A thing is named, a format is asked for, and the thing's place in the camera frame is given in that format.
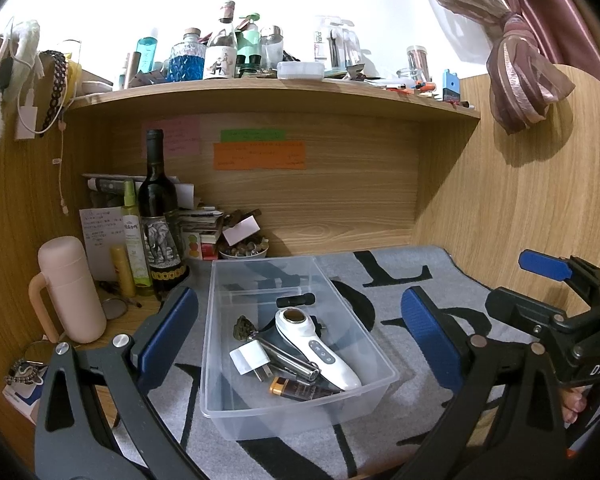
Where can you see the grey mat with black print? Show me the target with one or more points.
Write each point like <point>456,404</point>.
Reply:
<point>455,270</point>

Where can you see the small round mirror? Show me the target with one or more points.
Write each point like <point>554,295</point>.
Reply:
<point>114,309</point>

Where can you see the dark binoculars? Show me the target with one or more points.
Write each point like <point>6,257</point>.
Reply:
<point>248,65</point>

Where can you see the white plug adapter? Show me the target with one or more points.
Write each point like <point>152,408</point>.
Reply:
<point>247,357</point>

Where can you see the glass bottle with blue liquid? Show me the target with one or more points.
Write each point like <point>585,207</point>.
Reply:
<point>186,62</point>

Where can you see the white handwritten note sheet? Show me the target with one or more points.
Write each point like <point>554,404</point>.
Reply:
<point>100,240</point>

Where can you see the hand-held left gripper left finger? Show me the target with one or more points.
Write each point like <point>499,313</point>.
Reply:
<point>167,330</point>

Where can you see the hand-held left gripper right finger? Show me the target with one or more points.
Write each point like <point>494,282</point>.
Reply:
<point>430,340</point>

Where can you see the teal plastic bottle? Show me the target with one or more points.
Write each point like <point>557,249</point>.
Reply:
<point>145,55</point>

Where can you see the orange sticky note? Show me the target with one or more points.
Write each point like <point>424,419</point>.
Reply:
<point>260,156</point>

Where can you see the clear plastic storage box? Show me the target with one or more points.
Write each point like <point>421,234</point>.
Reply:
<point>220,310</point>

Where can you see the white bowl of pebbles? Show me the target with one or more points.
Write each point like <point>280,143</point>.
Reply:
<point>242,251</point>

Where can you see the gold capped black tube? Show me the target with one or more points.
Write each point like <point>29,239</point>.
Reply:
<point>285,387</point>

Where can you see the white folded card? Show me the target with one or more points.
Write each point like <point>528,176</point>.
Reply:
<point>240,230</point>

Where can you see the green spray bottle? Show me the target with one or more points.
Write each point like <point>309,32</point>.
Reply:
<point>135,250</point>

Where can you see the yellow tube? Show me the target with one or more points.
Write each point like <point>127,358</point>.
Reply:
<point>122,270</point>

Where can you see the person's right hand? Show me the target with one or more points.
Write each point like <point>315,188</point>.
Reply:
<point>575,405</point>

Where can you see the glass jar with rose-gold sticks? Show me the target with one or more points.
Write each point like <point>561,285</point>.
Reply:
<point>419,62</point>

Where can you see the pink sticky note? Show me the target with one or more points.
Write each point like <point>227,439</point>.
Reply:
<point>172,136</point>

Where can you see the white blue box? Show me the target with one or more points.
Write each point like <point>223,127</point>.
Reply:
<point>22,400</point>

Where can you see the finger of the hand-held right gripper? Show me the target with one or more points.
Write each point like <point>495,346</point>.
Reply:
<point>520,307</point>
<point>545,265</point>

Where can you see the white charger adapter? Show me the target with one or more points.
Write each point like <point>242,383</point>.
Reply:
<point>26,122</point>

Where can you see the pink striped curtain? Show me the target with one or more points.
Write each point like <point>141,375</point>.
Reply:
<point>520,75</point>

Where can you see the clear blister pack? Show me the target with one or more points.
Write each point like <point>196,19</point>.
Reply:
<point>337,42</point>

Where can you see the yellow fabric item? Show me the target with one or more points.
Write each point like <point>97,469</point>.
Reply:
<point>74,75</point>

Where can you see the small black knob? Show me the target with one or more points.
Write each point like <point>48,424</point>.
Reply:
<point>321,327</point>

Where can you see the small blue box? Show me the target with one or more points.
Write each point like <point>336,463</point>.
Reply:
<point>451,85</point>

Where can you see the stack of books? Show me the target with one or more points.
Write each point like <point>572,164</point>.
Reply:
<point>205,230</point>

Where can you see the rolled white paper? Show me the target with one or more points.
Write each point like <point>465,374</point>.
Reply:
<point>105,183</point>

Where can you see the dark wine bottle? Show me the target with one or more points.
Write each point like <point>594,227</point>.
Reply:
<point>160,220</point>

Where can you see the black beaded band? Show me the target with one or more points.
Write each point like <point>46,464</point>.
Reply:
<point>55,90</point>

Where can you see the green sticky note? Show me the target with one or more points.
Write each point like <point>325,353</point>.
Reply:
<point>252,135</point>

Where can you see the white plush item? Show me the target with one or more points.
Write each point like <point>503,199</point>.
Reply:
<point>25,55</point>

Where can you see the clear glass jar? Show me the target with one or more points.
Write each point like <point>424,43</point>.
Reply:
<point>272,47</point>

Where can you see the clear bottle with illustrated label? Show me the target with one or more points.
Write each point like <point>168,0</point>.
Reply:
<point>221,55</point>

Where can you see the white round container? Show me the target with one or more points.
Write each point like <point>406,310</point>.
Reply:
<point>300,71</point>

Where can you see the wooden desk hutch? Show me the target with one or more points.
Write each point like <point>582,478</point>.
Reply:
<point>355,200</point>

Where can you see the white handheld massager device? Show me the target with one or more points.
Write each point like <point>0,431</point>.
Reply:
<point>320,355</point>

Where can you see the silver metal flashlight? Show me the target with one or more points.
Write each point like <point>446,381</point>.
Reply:
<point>285,360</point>

